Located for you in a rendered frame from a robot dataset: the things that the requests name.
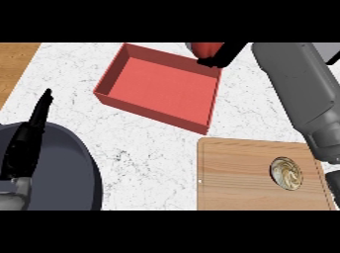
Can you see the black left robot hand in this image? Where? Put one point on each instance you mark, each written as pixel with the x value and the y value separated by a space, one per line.
pixel 25 148

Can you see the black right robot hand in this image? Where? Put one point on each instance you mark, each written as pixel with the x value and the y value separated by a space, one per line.
pixel 223 56

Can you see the red bell pepper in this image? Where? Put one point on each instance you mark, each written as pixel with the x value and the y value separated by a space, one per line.
pixel 204 49

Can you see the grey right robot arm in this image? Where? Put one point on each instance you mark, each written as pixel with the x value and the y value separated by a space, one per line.
pixel 298 89

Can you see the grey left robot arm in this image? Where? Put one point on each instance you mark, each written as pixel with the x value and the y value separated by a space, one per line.
pixel 5 199

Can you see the red cardboard box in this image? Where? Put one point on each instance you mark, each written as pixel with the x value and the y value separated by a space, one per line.
pixel 162 89

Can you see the wooden cutting board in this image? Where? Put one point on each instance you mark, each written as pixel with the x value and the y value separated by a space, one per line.
pixel 239 178

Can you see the dark grey pot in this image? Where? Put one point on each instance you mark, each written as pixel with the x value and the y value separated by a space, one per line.
pixel 65 171

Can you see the grey appliance with black edge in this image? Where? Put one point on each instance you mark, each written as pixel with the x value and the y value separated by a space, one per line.
pixel 329 49

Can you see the pale round disc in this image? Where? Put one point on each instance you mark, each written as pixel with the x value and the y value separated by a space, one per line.
pixel 286 173

